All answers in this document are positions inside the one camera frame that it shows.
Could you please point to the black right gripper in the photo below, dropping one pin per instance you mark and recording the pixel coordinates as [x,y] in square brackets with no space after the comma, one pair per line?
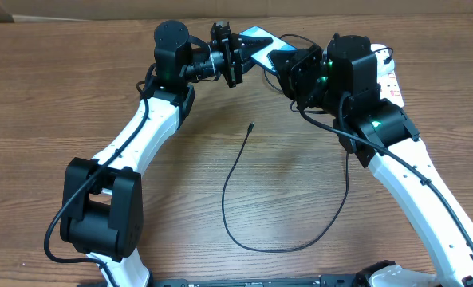
[291,76]

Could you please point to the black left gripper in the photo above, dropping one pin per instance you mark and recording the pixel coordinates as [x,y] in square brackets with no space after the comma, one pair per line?
[231,45]

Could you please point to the blue Galaxy smartphone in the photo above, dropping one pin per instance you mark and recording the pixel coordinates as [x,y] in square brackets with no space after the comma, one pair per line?
[262,56]

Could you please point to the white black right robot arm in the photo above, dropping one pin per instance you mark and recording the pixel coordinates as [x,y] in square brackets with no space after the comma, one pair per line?
[353,80]

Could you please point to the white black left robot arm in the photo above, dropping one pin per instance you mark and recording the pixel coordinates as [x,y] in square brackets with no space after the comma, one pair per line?
[102,207]

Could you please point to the white USB charger plug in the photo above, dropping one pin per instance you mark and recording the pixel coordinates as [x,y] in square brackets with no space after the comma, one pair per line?
[385,62]

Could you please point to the white power strip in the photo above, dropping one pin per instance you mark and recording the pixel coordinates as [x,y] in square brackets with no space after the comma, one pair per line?
[390,89]

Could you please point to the cardboard backdrop panel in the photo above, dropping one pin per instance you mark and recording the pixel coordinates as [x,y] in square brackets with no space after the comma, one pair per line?
[35,10]

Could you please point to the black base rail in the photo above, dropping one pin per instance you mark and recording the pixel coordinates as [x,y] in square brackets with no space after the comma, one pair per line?
[384,273]

